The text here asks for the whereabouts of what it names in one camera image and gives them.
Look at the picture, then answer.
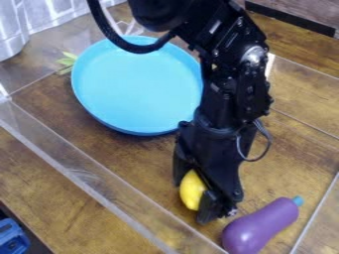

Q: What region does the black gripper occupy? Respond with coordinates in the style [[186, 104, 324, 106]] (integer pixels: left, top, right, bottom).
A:
[[172, 111, 256, 224]]

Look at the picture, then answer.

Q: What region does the yellow toy lemon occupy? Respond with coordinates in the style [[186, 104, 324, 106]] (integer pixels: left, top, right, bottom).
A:
[[178, 170, 206, 211]]

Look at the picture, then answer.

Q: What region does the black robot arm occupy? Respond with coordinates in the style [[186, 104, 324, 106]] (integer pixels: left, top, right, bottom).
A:
[[128, 0, 272, 224]]

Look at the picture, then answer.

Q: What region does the blue oval tray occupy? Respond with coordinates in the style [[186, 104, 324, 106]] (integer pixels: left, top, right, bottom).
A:
[[72, 40, 202, 136]]

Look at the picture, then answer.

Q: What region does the purple toy eggplant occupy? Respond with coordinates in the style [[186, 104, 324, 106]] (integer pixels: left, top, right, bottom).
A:
[[221, 195, 303, 254]]

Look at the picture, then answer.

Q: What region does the blue device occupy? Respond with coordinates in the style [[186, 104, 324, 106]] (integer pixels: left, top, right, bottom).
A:
[[0, 218, 30, 254]]

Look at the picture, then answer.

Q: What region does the green leafy toy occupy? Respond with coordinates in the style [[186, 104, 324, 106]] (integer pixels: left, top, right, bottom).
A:
[[56, 52, 78, 74]]

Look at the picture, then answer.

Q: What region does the dark baseboard strip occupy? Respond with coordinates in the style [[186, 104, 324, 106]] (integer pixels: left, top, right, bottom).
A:
[[244, 0, 339, 38]]

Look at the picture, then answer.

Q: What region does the grey checkered curtain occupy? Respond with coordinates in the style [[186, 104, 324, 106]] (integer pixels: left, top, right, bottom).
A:
[[0, 0, 88, 62]]

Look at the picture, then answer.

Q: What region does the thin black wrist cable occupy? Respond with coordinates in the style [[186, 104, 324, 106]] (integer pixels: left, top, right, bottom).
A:
[[234, 118, 273, 163]]

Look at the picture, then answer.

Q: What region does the clear acrylic enclosure wall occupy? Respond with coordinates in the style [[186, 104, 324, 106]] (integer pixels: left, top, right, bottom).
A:
[[0, 3, 339, 254]]

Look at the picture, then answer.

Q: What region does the black braided cable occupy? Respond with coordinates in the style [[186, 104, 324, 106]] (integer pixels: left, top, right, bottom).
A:
[[84, 0, 177, 55]]

